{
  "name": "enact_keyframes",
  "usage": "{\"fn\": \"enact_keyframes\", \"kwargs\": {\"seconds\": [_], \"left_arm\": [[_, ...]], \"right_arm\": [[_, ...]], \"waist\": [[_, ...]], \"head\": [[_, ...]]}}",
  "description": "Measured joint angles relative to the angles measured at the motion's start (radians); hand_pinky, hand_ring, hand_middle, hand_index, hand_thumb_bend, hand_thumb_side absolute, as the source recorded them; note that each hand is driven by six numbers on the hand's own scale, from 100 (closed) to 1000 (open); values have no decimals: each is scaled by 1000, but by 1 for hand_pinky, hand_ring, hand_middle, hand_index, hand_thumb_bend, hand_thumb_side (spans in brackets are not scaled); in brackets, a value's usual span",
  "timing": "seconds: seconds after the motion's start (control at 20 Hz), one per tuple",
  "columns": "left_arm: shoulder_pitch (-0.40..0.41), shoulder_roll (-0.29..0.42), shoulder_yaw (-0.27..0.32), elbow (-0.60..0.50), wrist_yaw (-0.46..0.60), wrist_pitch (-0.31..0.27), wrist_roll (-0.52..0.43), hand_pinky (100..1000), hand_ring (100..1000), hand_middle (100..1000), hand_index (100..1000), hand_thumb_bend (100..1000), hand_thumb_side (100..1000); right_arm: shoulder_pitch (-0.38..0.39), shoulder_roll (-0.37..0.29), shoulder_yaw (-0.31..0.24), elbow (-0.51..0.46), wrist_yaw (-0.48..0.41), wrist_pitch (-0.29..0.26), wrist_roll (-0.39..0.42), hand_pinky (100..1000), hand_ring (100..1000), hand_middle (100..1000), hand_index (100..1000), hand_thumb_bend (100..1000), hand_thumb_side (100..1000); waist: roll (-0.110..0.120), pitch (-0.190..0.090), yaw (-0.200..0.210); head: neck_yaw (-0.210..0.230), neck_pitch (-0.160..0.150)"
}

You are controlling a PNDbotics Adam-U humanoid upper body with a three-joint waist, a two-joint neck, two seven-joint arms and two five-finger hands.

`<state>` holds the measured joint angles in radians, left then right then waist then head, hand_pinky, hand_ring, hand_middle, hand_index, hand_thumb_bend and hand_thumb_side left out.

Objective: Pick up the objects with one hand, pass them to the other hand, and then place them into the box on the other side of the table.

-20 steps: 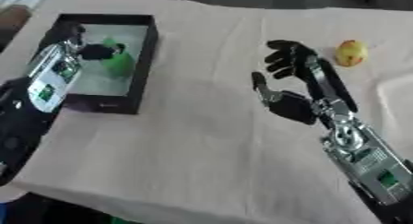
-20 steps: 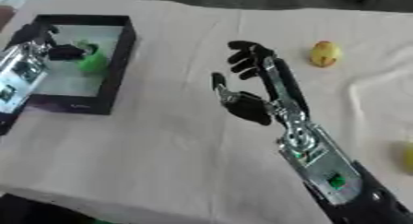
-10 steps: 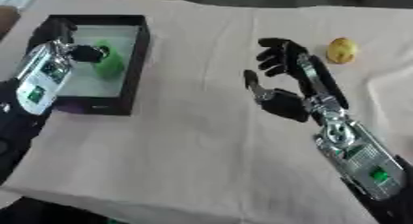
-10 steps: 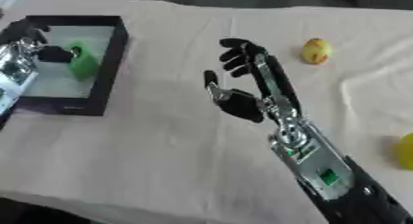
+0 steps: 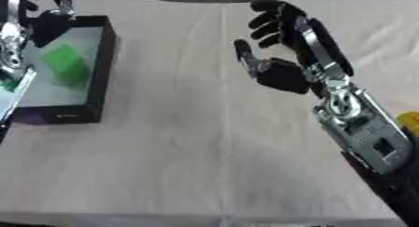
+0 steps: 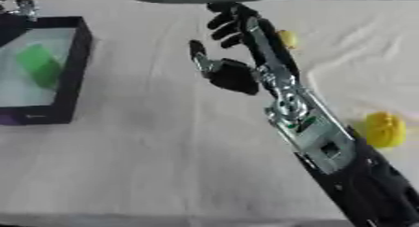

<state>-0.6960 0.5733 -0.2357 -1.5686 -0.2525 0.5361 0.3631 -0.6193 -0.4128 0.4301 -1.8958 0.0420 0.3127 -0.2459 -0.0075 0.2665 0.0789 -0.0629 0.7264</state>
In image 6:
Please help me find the small yellow toy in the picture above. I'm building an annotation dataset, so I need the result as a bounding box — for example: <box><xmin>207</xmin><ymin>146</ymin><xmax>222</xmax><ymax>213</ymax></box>
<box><xmin>276</xmin><ymin>29</ymin><xmax>301</xmax><ymax>50</ymax></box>

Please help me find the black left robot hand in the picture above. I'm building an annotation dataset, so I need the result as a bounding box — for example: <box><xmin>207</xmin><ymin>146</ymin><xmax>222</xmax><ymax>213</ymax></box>
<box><xmin>0</xmin><ymin>0</ymin><xmax>39</xmax><ymax>21</ymax></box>

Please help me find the black box white inside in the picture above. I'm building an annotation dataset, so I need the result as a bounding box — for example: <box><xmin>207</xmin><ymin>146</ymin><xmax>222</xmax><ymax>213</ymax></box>
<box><xmin>0</xmin><ymin>15</ymin><xmax>94</xmax><ymax>126</ymax></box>

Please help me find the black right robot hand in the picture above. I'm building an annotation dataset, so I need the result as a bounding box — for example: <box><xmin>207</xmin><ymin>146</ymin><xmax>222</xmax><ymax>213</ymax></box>
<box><xmin>188</xmin><ymin>1</ymin><xmax>301</xmax><ymax>96</ymax></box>

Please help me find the large yellow toy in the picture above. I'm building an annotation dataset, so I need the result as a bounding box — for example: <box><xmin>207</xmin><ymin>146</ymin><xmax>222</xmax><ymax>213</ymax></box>
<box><xmin>361</xmin><ymin>111</ymin><xmax>410</xmax><ymax>149</ymax></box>

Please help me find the green block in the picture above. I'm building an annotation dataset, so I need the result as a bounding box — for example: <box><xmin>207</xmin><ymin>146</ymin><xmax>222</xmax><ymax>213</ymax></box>
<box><xmin>14</xmin><ymin>43</ymin><xmax>65</xmax><ymax>89</ymax></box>

